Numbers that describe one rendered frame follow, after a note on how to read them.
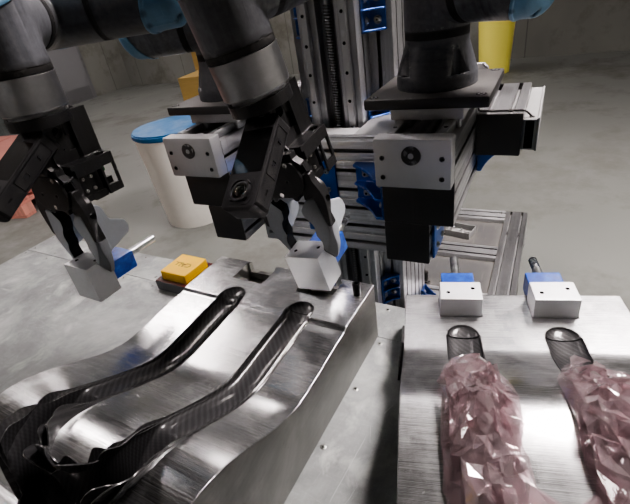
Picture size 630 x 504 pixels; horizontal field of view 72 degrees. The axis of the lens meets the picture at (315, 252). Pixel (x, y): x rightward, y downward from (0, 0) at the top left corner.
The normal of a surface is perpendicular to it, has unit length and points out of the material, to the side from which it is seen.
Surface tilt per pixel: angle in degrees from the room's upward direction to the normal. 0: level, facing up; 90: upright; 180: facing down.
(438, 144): 90
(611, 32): 90
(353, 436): 0
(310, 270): 97
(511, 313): 0
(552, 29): 90
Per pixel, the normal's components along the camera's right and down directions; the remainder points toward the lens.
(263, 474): 0.87, 0.14
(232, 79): -0.25, 0.61
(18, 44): 0.75, 0.25
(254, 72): 0.27, 0.47
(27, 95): 0.55, 0.37
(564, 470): -0.18, -0.68
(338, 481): -0.15, -0.84
